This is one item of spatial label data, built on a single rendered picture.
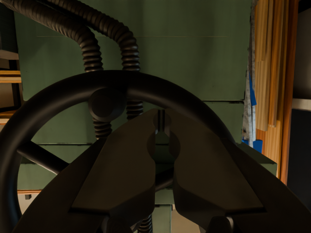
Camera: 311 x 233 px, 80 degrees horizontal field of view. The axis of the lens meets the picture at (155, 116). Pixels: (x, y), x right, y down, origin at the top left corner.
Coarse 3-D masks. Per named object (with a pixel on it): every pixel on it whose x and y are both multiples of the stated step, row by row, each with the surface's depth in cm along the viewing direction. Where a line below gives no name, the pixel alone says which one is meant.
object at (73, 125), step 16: (64, 112) 37; (80, 112) 37; (224, 112) 37; (240, 112) 37; (48, 128) 38; (64, 128) 38; (80, 128) 38; (112, 128) 38; (160, 128) 38; (240, 128) 38
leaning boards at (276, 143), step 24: (264, 0) 136; (288, 0) 136; (264, 24) 138; (288, 24) 141; (264, 48) 141; (288, 48) 142; (264, 72) 148; (288, 72) 144; (264, 96) 150; (288, 96) 145; (264, 120) 152; (288, 120) 147; (264, 144) 179; (288, 144) 149
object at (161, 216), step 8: (160, 208) 30; (168, 208) 30; (152, 216) 30; (160, 216) 30; (168, 216) 30; (152, 224) 31; (160, 224) 31; (168, 224) 31; (136, 232) 31; (160, 232) 31; (168, 232) 31
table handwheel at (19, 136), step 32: (32, 96) 19; (64, 96) 18; (128, 96) 19; (160, 96) 18; (192, 96) 18; (32, 128) 19; (224, 128) 19; (0, 160) 19; (32, 160) 20; (0, 192) 20; (0, 224) 20
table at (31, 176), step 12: (240, 144) 52; (252, 156) 43; (264, 156) 43; (24, 168) 39; (36, 168) 39; (156, 168) 37; (168, 168) 37; (276, 168) 39; (24, 180) 39; (36, 180) 39; (48, 180) 39; (156, 192) 30; (168, 192) 30
